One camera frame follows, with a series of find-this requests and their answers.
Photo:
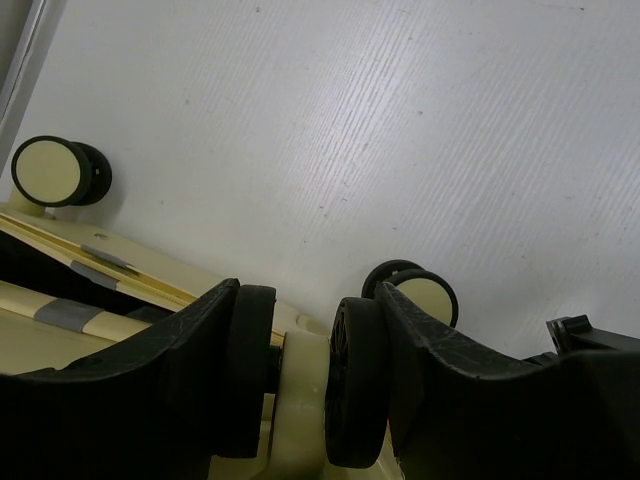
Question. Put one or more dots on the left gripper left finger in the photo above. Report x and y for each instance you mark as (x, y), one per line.
(143, 408)

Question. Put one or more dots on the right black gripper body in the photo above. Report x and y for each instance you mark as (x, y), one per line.
(574, 334)

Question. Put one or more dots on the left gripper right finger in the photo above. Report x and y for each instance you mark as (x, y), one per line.
(461, 410)

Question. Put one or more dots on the yellow suitcase black lining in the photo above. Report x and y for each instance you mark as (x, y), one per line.
(292, 396)

